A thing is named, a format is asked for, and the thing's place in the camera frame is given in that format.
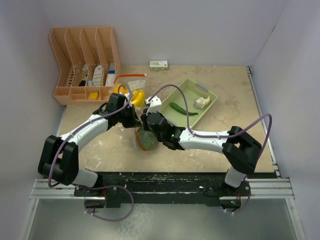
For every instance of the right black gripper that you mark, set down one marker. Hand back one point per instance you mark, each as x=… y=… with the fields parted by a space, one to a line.
x=143 y=118

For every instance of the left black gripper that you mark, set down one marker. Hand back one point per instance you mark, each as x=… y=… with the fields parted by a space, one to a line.
x=134 y=121

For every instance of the green netted melon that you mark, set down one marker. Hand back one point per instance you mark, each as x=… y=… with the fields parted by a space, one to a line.
x=146 y=140

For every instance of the clear orange-zip bag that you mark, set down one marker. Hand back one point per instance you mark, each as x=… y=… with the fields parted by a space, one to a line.
x=137 y=84
x=143 y=124

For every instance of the yellow banana bunch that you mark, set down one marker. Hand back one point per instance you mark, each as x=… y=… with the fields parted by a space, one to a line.
x=138 y=99

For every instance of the orange bell pepper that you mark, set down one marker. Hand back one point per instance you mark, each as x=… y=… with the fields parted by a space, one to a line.
x=119 y=88

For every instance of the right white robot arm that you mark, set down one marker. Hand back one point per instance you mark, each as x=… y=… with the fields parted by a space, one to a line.
x=240 y=149

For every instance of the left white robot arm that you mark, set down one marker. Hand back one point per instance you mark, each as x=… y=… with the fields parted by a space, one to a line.
x=59 y=160

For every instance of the green cucumber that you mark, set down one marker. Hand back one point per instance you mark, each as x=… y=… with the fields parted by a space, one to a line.
x=181 y=110

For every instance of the yellow small box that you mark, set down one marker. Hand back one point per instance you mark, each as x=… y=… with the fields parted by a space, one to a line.
x=94 y=96

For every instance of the white blue packet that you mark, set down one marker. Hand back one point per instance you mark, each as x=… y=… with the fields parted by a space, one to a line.
x=111 y=75

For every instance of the white garlic bulb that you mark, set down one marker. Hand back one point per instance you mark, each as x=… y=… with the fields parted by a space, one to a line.
x=201 y=102

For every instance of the green plastic basket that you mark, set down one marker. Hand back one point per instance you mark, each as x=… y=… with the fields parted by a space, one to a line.
x=188 y=91

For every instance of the white patterned pouch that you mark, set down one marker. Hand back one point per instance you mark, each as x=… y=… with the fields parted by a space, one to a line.
x=97 y=76

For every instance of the black white item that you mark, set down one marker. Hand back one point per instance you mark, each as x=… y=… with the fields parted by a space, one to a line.
x=84 y=76

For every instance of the small green white box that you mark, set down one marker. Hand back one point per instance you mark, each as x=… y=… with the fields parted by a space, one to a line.
x=158 y=65

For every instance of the pink desk file organizer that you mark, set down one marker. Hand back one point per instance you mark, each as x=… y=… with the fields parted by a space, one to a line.
x=75 y=46

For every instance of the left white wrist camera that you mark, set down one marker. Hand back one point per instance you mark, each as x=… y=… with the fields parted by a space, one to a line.
x=128 y=99

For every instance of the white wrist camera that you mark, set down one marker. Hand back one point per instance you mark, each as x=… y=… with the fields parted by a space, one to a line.
x=128 y=99
x=153 y=104

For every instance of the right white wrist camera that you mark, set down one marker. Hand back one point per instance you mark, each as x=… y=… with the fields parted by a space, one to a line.
x=153 y=104

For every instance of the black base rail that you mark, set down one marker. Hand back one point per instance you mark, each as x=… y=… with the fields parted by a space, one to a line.
x=205 y=188

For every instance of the aluminium frame rail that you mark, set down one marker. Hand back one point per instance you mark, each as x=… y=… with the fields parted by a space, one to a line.
x=278 y=188

